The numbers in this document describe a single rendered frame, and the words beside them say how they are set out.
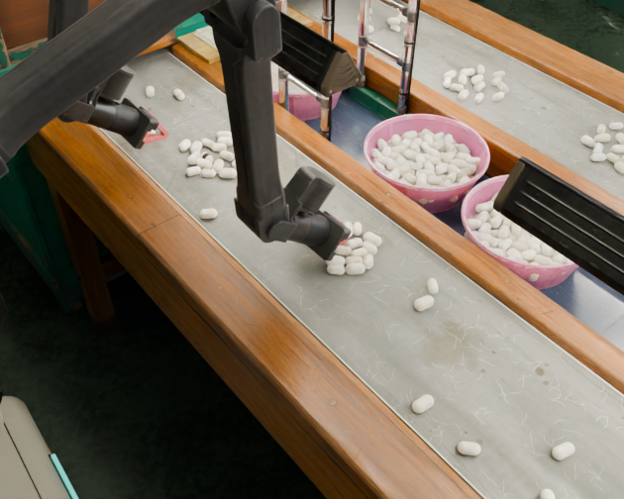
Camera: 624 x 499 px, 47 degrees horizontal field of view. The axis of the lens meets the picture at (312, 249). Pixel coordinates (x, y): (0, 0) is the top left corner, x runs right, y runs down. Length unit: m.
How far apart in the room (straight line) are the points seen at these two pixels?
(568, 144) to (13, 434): 1.38
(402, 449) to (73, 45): 0.68
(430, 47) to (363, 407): 1.15
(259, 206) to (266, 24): 0.32
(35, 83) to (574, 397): 0.89
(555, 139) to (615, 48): 2.11
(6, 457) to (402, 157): 1.07
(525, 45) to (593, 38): 1.86
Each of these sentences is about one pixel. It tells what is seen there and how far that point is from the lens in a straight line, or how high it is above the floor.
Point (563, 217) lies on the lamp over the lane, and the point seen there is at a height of 1.08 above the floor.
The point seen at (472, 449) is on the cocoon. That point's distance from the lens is 1.10.
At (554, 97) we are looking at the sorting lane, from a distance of 1.87.
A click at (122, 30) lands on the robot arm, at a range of 0.80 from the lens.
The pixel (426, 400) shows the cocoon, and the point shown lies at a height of 0.76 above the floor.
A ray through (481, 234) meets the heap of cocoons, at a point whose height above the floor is 0.75.
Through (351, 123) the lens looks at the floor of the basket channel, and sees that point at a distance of 1.80.
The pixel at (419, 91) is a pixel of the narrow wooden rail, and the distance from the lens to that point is 1.76.
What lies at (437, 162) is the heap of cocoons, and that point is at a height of 0.74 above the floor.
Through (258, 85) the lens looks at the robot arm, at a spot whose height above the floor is 1.19.
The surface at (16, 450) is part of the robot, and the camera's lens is 1.75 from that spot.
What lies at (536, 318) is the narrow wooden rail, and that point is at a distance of 1.27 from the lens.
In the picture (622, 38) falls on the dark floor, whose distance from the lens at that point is 3.91.
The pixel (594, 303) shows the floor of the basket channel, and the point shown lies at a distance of 1.46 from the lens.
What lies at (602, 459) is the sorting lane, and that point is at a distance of 1.17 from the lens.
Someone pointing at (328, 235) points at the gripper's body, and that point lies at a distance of 1.26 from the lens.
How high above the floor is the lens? 1.69
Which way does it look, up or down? 44 degrees down
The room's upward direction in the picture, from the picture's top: 1 degrees clockwise
